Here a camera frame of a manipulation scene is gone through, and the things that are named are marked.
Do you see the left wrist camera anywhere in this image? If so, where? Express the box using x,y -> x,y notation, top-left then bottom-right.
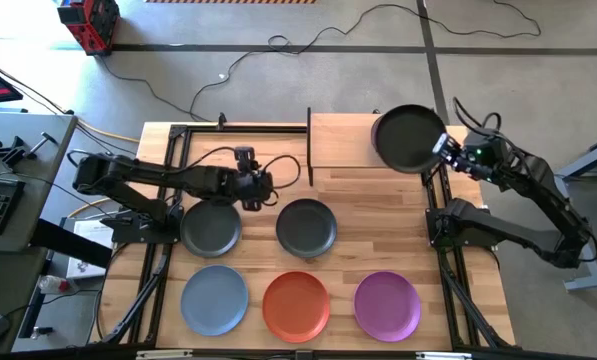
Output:
234,146 -> 257,174

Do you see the long black floor cable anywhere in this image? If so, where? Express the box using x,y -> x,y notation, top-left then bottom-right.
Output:
187,0 -> 543,124

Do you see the blue plate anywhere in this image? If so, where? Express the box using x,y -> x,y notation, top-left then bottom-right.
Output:
180,264 -> 250,337

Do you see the grey desk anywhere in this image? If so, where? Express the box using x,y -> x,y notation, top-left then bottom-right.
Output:
0,110 -> 79,254

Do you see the white cardboard box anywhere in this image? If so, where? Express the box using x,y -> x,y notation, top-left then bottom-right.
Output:
65,218 -> 114,280

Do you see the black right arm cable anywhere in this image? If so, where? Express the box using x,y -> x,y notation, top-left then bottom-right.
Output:
451,96 -> 503,134

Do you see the grey metal stand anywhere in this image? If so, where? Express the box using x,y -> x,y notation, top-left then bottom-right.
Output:
529,130 -> 597,294

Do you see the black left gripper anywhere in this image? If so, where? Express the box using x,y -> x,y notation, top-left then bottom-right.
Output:
222,167 -> 275,212

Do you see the large purple plate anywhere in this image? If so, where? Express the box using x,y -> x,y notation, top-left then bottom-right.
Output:
353,271 -> 423,344

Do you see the silver metal bracket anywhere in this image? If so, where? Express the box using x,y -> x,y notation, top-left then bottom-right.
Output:
416,351 -> 473,360
136,349 -> 194,360

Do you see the orange plate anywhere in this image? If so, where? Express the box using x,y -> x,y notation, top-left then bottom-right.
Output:
261,271 -> 331,344

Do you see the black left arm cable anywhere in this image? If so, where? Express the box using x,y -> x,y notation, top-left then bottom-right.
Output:
177,146 -> 302,192

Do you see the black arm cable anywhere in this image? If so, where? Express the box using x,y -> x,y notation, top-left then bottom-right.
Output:
177,146 -> 302,192
451,96 -> 503,134

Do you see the clear plastic bottle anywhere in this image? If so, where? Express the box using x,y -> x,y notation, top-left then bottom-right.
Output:
37,274 -> 78,296

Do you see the yellow cable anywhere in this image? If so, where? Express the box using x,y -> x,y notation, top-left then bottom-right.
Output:
66,117 -> 139,220

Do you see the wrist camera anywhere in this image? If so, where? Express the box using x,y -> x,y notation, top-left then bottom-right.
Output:
234,146 -> 257,174
431,132 -> 453,165

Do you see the dark grey plate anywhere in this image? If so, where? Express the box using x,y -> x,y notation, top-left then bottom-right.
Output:
179,198 -> 243,260
275,198 -> 339,259

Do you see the black tool case cable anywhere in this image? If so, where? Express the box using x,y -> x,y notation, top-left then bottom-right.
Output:
97,53 -> 192,115

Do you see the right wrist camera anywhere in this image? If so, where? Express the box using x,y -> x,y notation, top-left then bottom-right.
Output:
431,132 -> 453,165

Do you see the black plate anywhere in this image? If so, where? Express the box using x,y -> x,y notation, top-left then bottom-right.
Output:
372,103 -> 448,175

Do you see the black aluminium table frame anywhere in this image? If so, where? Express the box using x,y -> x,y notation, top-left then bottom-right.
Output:
90,107 -> 519,351

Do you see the black desk clamp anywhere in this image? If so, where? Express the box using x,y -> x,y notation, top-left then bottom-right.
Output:
0,130 -> 59,169

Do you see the black desk crossbar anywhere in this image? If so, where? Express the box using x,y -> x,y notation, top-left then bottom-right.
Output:
27,218 -> 114,269

